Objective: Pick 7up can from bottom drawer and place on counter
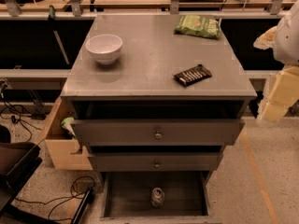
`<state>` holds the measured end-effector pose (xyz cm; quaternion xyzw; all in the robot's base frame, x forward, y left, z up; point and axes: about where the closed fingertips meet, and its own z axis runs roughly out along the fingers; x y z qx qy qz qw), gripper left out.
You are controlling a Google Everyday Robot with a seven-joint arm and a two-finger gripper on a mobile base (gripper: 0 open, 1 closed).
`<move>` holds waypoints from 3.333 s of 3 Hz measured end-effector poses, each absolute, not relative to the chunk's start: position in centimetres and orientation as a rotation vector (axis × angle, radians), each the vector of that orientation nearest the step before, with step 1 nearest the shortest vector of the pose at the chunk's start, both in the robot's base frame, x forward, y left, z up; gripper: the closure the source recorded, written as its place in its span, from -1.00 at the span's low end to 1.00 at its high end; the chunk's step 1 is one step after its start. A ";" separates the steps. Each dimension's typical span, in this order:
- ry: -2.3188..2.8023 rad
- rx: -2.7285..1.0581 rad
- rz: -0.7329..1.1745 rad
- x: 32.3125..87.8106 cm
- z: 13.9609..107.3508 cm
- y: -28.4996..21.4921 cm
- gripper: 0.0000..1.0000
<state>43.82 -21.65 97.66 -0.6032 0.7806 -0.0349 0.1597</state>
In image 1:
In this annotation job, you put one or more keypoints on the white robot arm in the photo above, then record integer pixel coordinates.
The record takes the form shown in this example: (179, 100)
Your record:
(285, 47)

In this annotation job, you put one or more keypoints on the brass top drawer knob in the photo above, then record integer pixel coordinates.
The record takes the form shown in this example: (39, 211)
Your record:
(158, 136)

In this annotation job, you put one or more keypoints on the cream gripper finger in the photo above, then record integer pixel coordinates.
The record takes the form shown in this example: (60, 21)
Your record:
(266, 40)
(284, 94)

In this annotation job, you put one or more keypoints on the brass middle drawer knob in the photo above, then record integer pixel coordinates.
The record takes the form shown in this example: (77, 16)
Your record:
(156, 165)

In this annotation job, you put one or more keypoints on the grey top drawer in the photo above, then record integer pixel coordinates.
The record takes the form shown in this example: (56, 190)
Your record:
(134, 123)

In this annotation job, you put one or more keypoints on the white ceramic bowl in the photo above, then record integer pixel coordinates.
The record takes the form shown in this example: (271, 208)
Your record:
(105, 49)

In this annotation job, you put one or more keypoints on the brass drawer knob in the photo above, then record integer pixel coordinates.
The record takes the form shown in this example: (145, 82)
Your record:
(156, 165)
(158, 136)

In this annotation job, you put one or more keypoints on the grey bottom drawer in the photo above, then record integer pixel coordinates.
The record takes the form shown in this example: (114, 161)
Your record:
(126, 198)

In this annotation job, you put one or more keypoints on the grey drawer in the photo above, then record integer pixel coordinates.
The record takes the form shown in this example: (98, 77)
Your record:
(141, 159)
(134, 123)
(126, 198)

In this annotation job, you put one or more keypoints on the light wooden box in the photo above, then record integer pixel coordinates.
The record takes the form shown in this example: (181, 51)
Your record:
(65, 153)

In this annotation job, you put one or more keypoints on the black chair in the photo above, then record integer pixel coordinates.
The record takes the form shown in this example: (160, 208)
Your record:
(18, 161)

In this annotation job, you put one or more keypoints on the black snack bar packet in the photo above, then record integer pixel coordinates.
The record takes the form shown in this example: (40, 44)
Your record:
(192, 75)

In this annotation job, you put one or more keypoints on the grey middle drawer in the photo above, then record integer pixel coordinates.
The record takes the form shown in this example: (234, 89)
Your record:
(141, 159)

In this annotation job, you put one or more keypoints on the green bag in box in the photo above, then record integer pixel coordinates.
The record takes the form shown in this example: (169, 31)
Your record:
(66, 125)

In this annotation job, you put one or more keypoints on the green chip bag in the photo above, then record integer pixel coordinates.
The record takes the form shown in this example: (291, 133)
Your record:
(199, 26)

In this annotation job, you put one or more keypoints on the grey drawer cabinet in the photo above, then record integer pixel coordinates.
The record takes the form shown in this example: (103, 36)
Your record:
(150, 57)

